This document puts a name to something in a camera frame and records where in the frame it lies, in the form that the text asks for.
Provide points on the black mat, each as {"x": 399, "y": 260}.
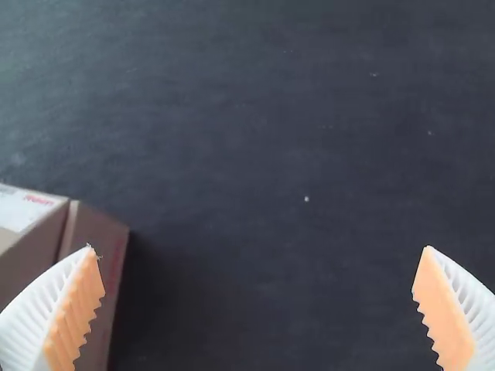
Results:
{"x": 270, "y": 116}

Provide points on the cardboard box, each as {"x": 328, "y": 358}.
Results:
{"x": 35, "y": 232}

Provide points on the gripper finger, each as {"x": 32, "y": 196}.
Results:
{"x": 456, "y": 309}
{"x": 50, "y": 309}

